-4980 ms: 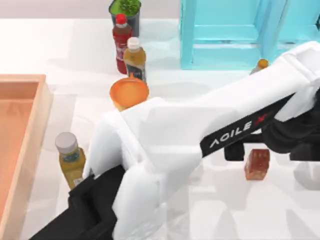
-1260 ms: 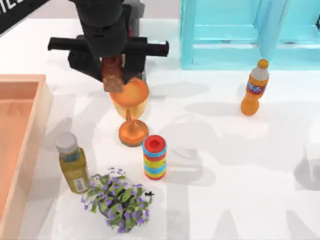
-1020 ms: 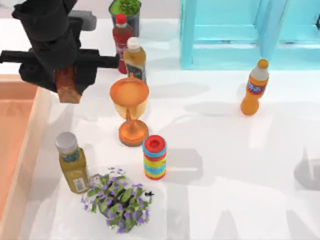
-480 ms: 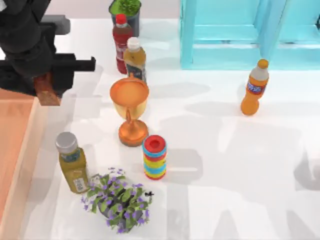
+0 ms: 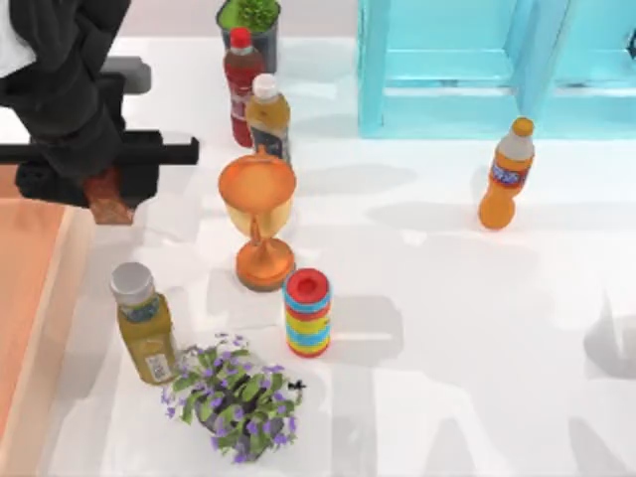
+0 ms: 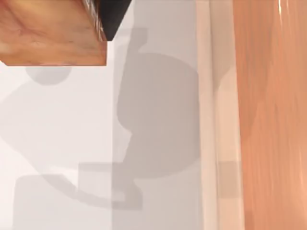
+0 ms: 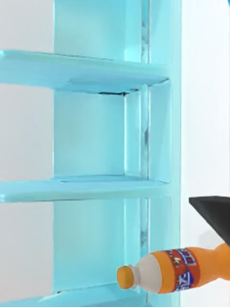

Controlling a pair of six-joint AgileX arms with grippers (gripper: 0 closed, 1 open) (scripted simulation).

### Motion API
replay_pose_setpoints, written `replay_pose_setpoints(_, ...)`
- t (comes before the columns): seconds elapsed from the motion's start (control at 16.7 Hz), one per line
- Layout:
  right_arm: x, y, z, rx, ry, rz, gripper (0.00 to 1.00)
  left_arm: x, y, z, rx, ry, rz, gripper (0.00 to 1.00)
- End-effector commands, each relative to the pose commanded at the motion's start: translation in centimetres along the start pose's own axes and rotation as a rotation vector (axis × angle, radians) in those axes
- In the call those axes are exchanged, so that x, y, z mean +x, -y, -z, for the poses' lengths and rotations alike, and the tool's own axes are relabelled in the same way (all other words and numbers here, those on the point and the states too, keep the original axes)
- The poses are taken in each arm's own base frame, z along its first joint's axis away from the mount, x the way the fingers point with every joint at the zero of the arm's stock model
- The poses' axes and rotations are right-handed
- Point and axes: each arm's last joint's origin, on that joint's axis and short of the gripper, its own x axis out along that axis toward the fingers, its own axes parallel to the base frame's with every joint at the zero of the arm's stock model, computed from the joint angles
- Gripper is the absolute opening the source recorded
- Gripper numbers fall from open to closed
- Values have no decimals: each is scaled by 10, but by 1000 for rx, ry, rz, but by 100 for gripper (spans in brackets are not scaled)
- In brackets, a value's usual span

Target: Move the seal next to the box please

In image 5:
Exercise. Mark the brown block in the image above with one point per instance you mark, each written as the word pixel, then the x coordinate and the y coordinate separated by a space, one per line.
pixel 107 199

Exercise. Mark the pale grey rounded box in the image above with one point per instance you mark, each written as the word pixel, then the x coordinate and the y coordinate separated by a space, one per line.
pixel 133 74

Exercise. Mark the red bottle with red cap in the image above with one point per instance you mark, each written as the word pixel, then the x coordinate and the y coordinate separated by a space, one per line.
pixel 241 94

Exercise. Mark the orange trophy cup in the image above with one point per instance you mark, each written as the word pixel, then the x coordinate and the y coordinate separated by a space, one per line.
pixel 258 199

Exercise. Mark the yellow bottle with white cap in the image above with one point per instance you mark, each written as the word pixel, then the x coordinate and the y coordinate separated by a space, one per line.
pixel 268 119

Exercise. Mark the shallow salmon-coloured box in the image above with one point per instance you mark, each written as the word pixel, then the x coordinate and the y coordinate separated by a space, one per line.
pixel 25 298

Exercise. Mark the yellow bottle with grey cap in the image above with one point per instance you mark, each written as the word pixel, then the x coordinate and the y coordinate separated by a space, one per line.
pixel 146 333

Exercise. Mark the green plant in dark pot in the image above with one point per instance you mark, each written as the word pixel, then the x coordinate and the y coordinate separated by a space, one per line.
pixel 251 15

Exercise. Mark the stack of coloured rings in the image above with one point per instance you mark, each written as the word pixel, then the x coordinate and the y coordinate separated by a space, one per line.
pixel 307 318

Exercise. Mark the purple flower plant pot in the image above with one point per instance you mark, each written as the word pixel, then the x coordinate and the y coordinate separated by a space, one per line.
pixel 233 397

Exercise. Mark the light blue rack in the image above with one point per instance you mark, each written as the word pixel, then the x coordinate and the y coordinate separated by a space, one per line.
pixel 447 59

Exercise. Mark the orange bottle with orange cap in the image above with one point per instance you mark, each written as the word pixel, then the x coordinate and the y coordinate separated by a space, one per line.
pixel 507 184

